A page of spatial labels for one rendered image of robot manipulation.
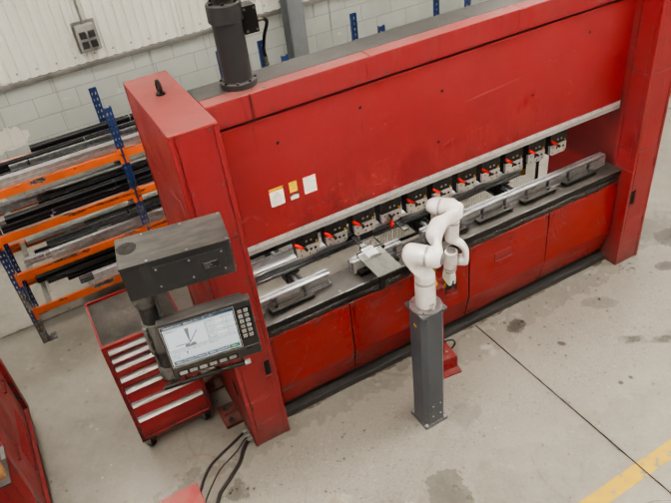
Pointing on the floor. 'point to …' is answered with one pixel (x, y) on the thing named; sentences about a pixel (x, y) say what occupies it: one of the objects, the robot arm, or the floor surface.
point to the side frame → (630, 128)
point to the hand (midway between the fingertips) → (448, 285)
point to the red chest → (143, 368)
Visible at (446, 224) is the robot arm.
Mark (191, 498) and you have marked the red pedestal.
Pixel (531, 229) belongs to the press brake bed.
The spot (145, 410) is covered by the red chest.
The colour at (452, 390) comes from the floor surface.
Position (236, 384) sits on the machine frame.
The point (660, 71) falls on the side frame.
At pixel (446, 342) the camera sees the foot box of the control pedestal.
